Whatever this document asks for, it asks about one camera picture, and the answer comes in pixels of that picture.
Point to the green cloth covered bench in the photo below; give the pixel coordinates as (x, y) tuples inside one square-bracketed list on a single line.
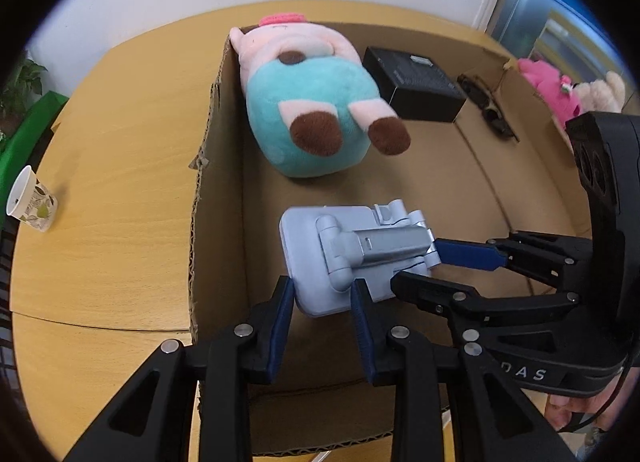
[(39, 118)]

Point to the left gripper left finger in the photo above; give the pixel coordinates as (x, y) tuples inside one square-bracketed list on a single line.
[(150, 417)]

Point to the cream bear plush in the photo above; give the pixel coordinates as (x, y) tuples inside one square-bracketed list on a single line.
[(602, 95)]

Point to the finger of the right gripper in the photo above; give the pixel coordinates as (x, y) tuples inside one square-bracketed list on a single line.
[(480, 254), (454, 300)]

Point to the teal and pink pig plush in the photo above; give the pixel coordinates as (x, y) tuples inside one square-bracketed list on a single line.
[(313, 108)]

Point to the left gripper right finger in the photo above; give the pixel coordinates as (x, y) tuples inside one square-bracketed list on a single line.
[(492, 419)]

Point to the leaf-print paper cup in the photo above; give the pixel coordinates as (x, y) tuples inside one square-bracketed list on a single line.
[(30, 202)]

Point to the cardboard box tray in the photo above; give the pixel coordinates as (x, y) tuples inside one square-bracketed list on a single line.
[(458, 178)]

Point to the black sunglasses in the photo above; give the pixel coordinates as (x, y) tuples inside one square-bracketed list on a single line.
[(478, 92)]

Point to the small potted green plant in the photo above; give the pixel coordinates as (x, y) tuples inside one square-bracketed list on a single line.
[(22, 86)]

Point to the black product box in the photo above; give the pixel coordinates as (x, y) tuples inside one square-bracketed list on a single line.
[(414, 85)]

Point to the pink bear plush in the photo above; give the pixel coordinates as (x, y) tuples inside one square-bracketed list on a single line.
[(554, 87)]

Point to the grey folding phone stand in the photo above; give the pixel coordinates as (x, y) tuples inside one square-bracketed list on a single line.
[(327, 248)]

